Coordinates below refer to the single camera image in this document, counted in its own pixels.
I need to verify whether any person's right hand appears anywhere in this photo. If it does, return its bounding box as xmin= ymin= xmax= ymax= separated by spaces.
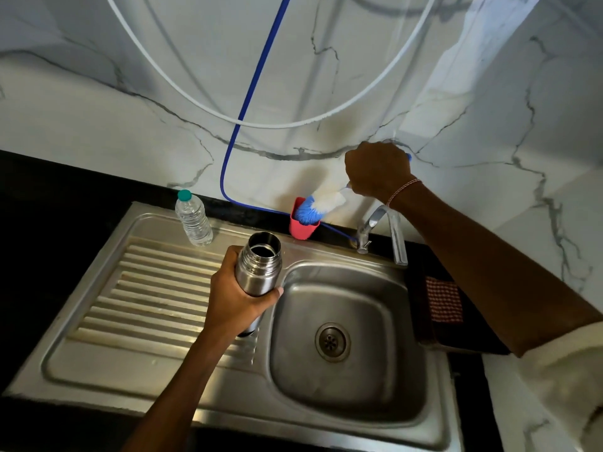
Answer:
xmin=344 ymin=141 xmax=419 ymax=205

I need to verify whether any person's left forearm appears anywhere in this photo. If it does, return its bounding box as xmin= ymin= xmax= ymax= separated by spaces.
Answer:
xmin=120 ymin=324 xmax=241 ymax=452

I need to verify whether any blue hose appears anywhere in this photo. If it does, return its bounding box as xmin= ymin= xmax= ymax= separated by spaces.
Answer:
xmin=220 ymin=0 xmax=359 ymax=243

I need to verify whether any stainless steel sink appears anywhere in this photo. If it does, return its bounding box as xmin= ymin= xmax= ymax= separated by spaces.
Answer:
xmin=2 ymin=201 xmax=465 ymax=452

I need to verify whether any steel flask bottle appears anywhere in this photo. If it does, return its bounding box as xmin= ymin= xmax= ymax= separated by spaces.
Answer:
xmin=234 ymin=232 xmax=283 ymax=338

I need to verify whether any red plastic brush holder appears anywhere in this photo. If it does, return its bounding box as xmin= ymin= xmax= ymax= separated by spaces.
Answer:
xmin=288 ymin=196 xmax=322 ymax=242

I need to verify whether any clear plastic water bottle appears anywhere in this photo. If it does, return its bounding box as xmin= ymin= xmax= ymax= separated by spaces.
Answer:
xmin=175 ymin=189 xmax=214 ymax=247

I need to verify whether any dark woven tray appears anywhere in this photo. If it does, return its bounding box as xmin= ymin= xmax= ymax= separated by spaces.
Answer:
xmin=406 ymin=251 xmax=512 ymax=356

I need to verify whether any white hose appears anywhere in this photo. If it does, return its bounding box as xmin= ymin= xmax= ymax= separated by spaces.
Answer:
xmin=103 ymin=0 xmax=439 ymax=130

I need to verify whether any person's right forearm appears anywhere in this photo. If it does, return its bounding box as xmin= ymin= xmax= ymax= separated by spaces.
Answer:
xmin=388 ymin=181 xmax=603 ymax=358

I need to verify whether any blue white bottle brush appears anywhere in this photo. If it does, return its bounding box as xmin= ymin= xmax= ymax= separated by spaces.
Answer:
xmin=295 ymin=153 xmax=413 ymax=227

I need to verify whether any red white thread bracelet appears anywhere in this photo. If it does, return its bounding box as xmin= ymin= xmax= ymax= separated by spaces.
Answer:
xmin=385 ymin=177 xmax=423 ymax=208

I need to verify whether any metal sink drain strainer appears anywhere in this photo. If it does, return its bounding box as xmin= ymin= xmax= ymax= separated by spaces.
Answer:
xmin=314 ymin=322 xmax=352 ymax=363

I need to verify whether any person's left hand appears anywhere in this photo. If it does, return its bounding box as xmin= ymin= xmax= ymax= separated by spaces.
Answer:
xmin=202 ymin=245 xmax=285 ymax=343

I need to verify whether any red checkered cloth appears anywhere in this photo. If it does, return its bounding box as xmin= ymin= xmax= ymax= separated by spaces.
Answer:
xmin=425 ymin=276 xmax=465 ymax=325

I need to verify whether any chrome sink faucet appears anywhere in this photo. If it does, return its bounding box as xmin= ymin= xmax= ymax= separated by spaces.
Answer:
xmin=356 ymin=204 xmax=409 ymax=267

